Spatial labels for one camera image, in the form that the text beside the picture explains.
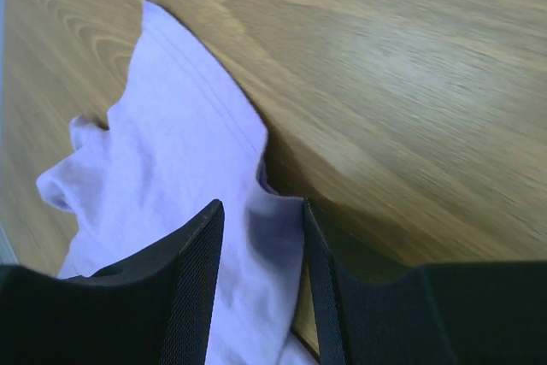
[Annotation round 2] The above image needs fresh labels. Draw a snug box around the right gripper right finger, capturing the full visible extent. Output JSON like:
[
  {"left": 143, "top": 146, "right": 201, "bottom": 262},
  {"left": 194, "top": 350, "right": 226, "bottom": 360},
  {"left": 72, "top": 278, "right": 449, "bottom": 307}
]
[{"left": 303, "top": 202, "right": 546, "bottom": 364}]

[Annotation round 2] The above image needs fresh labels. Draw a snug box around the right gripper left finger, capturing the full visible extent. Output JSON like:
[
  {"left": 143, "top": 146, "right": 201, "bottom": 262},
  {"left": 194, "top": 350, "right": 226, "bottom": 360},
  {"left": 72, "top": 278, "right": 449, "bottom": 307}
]
[{"left": 1, "top": 200, "right": 224, "bottom": 364}]

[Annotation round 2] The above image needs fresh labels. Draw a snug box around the lavender t shirt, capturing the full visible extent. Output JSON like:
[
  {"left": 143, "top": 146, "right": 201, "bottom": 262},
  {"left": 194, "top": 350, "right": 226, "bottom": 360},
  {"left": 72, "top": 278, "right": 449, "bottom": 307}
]
[{"left": 37, "top": 1, "right": 314, "bottom": 364}]

